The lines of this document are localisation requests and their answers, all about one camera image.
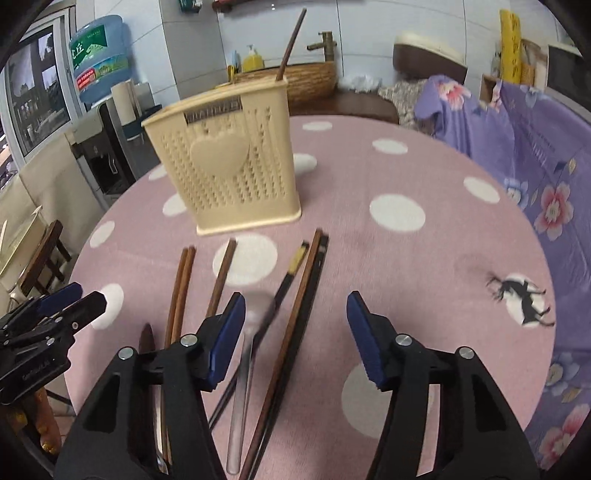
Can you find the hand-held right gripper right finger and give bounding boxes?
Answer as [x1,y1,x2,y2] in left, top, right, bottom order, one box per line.
[346,291,541,480]

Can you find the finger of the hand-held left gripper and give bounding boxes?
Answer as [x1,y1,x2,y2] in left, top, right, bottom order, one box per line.
[0,282,85,334]
[39,291,108,349]

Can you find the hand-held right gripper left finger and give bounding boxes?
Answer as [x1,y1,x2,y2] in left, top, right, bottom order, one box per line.
[54,292,247,480]

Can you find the dark wooden spoon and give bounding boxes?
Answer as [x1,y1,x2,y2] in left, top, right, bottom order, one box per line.
[139,323,160,472]

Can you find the long brown wooden chopstick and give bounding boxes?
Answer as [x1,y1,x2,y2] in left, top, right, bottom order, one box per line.
[238,228,324,480]

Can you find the metal spoon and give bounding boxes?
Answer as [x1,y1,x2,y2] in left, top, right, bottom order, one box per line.
[225,291,277,477]

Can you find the black chopstick with yellow band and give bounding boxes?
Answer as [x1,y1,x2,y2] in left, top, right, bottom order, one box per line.
[208,241,311,430]

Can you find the cream plastic utensil holder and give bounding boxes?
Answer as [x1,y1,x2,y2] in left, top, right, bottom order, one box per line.
[141,75,303,237]

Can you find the small wooden chair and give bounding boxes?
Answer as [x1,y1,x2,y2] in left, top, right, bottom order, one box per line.
[18,220,72,296]

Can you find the pink polka dot tablecloth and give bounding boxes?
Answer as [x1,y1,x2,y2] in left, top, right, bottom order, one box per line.
[65,115,557,480]

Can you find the beige cloth cover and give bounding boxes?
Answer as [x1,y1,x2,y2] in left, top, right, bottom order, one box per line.
[0,115,116,278]

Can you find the grey water dispenser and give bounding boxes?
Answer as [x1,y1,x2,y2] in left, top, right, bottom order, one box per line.
[99,83,162,195]

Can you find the beige paper roll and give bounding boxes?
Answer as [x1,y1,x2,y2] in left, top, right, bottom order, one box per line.
[112,79,144,139]

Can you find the sliding glass window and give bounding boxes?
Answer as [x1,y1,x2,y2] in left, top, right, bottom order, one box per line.
[4,23,86,162]

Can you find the dark wooden counter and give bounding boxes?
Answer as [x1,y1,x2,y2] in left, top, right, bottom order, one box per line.
[288,90,400,125]

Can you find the blue water bottle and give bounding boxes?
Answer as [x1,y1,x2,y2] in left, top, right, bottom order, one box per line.
[69,15,130,104]

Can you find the patterned grey cloth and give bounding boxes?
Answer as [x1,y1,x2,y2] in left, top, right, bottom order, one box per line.
[379,78,430,127]

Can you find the purple floral cloth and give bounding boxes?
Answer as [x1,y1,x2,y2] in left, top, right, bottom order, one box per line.
[413,76,591,472]

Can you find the white plastic bag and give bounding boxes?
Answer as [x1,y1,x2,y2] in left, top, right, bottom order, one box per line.
[339,74,382,90]

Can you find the woven wicker basin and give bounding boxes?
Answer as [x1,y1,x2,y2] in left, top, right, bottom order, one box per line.
[233,62,338,112]

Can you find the white open box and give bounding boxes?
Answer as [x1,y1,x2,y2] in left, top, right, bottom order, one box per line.
[480,74,502,104]

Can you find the yellow soap bottle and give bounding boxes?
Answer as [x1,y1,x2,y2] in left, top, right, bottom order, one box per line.
[242,45,264,72]

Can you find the bamboo faucet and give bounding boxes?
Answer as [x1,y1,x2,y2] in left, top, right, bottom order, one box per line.
[307,31,338,63]

